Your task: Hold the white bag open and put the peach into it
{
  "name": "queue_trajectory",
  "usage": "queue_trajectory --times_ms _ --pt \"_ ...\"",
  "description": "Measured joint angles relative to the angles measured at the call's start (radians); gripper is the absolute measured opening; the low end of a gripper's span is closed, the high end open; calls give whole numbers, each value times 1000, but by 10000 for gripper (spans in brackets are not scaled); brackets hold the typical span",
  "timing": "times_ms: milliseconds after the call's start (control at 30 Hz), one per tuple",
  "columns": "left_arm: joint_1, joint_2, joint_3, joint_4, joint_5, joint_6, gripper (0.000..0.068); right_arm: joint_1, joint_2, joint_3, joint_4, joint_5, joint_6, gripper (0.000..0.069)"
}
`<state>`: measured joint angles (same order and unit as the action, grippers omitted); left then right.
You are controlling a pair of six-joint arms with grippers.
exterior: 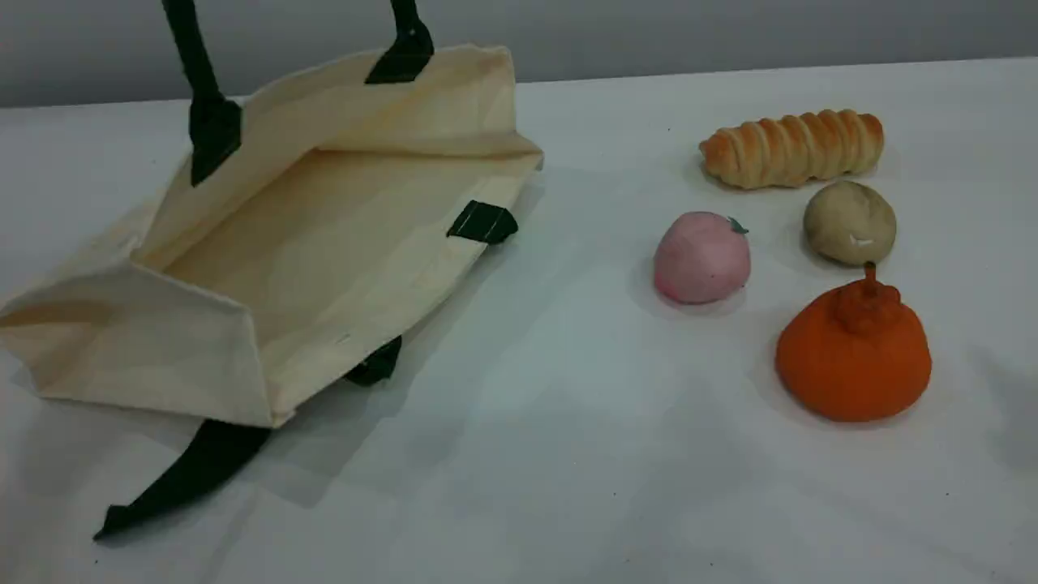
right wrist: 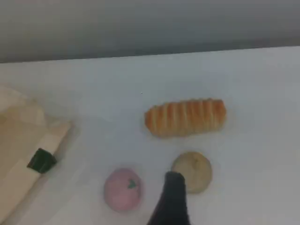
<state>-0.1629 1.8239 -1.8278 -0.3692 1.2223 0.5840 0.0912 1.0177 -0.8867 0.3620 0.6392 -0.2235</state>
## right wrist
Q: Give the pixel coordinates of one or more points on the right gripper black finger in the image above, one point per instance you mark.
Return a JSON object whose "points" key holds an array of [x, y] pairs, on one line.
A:
{"points": [[172, 204]]}

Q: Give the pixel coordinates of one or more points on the pink peach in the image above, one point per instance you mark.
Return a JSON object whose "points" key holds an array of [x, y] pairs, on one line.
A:
{"points": [[122, 192]]}

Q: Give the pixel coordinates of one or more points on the beige potato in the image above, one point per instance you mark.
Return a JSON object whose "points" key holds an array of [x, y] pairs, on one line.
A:
{"points": [[197, 171]]}

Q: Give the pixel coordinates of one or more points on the ridged golden bread roll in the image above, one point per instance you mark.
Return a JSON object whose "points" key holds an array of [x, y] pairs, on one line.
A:
{"points": [[185, 119]]}

